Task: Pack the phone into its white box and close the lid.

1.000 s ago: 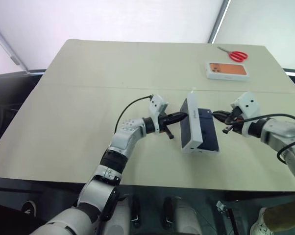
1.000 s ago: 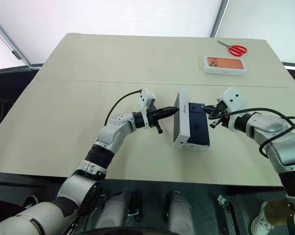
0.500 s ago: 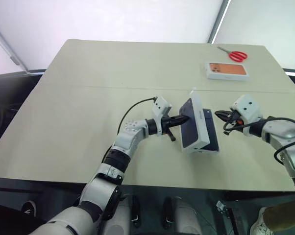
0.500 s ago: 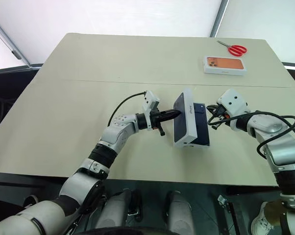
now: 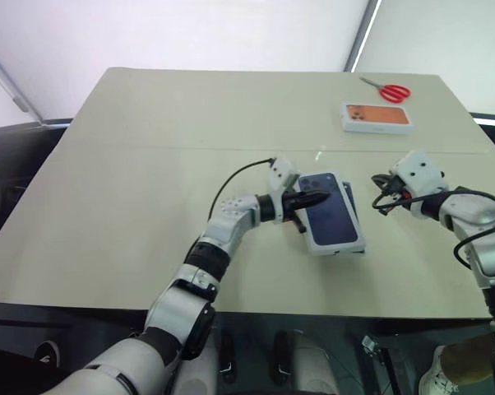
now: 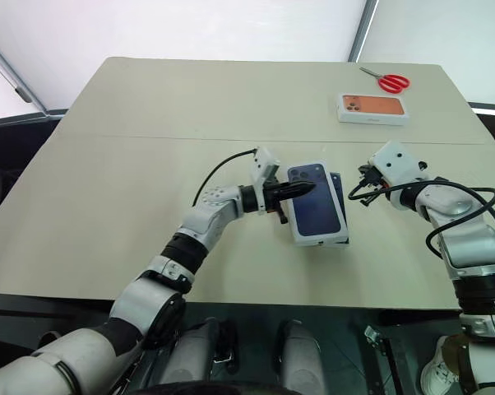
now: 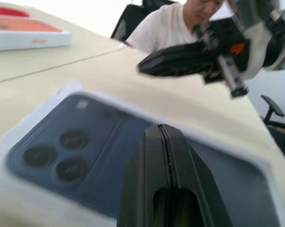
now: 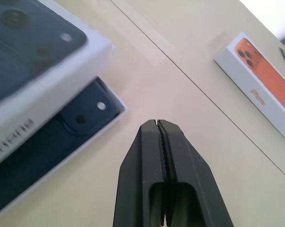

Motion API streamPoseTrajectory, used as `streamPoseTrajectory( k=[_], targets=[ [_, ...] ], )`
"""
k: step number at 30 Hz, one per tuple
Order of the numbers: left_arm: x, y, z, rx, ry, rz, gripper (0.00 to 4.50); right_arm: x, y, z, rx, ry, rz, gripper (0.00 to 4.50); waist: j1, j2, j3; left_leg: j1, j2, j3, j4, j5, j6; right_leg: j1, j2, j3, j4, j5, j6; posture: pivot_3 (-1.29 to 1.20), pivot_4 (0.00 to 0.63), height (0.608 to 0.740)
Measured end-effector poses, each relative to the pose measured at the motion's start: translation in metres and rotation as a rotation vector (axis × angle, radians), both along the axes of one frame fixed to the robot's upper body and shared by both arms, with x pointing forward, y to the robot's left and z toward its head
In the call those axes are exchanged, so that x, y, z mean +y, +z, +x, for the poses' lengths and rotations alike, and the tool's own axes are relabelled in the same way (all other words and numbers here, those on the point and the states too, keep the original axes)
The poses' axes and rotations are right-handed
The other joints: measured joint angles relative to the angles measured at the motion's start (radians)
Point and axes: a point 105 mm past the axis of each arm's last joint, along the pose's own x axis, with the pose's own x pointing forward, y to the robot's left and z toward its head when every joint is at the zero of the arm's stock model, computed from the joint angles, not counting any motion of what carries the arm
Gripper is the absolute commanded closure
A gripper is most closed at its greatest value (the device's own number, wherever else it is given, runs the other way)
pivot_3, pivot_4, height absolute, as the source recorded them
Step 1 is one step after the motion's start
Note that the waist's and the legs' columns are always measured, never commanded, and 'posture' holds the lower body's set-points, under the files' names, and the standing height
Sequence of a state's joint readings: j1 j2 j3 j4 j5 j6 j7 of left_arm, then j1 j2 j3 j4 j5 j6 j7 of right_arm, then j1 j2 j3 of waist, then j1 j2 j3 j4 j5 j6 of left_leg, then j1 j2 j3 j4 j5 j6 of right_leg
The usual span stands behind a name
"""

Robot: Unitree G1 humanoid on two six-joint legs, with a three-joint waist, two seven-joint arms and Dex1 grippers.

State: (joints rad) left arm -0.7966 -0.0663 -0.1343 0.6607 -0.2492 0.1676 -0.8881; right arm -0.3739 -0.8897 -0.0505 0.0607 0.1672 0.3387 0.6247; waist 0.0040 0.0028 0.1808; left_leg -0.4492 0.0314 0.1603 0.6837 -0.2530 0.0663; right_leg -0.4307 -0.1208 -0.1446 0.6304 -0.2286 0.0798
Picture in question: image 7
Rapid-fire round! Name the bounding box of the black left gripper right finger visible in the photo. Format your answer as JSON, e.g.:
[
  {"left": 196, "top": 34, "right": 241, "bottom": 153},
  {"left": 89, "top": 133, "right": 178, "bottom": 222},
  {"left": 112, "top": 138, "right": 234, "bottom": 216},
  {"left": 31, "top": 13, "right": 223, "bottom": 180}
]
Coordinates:
[{"left": 160, "top": 123, "right": 233, "bottom": 227}]

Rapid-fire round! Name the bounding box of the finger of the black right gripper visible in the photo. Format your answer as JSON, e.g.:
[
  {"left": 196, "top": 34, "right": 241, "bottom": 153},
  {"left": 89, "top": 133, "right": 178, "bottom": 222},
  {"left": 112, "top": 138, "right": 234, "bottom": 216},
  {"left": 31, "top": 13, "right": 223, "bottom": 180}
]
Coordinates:
[
  {"left": 139, "top": 58, "right": 220, "bottom": 78},
  {"left": 137, "top": 40, "right": 213, "bottom": 70}
]

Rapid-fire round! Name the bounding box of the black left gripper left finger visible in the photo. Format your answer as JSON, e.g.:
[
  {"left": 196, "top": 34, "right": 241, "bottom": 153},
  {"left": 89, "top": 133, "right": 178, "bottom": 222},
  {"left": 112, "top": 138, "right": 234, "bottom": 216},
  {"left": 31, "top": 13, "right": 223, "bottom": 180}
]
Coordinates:
[{"left": 118, "top": 123, "right": 176, "bottom": 227}]

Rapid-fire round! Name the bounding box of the dark blue smartphone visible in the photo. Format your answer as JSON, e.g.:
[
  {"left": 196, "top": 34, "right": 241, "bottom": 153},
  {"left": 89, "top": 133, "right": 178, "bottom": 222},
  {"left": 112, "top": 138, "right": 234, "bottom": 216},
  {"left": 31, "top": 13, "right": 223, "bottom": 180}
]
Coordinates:
[{"left": 4, "top": 93, "right": 277, "bottom": 227}]

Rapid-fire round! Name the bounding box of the white phone box tray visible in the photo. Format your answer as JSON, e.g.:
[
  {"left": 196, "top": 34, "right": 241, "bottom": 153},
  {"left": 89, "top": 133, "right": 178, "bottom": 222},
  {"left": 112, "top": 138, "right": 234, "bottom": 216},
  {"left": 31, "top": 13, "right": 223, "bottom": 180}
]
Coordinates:
[{"left": 0, "top": 79, "right": 285, "bottom": 227}]

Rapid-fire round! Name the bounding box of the white box lid orange print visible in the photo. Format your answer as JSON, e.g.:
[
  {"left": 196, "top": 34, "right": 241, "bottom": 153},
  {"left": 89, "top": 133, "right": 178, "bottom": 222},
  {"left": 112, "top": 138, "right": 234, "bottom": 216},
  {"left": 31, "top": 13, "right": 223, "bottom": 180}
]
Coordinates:
[{"left": 0, "top": 13, "right": 72, "bottom": 52}]

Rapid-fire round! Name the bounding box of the person in white t-shirt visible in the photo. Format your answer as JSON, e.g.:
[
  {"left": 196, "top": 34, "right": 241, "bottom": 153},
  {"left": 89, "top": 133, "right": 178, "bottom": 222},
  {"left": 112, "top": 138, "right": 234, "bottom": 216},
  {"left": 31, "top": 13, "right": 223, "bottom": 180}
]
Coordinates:
[{"left": 126, "top": 0, "right": 236, "bottom": 53}]

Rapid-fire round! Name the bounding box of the black office chair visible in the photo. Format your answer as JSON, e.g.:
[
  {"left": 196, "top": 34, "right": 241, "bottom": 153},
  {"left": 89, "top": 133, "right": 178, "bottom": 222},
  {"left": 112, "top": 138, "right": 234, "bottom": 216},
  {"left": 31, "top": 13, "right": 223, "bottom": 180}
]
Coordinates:
[
  {"left": 260, "top": 94, "right": 285, "bottom": 167},
  {"left": 110, "top": 0, "right": 181, "bottom": 41}
]

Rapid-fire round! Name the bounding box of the red flat object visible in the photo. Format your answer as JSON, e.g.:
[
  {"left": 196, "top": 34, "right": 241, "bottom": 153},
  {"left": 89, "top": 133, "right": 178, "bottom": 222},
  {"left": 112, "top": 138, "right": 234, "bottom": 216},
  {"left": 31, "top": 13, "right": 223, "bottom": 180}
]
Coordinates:
[{"left": 0, "top": 6, "right": 30, "bottom": 18}]

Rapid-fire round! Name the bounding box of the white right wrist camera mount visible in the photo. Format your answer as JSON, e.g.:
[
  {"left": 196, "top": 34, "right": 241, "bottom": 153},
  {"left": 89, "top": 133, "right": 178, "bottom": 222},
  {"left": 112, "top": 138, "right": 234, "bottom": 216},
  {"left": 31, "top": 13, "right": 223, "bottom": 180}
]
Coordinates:
[{"left": 236, "top": 0, "right": 276, "bottom": 80}]

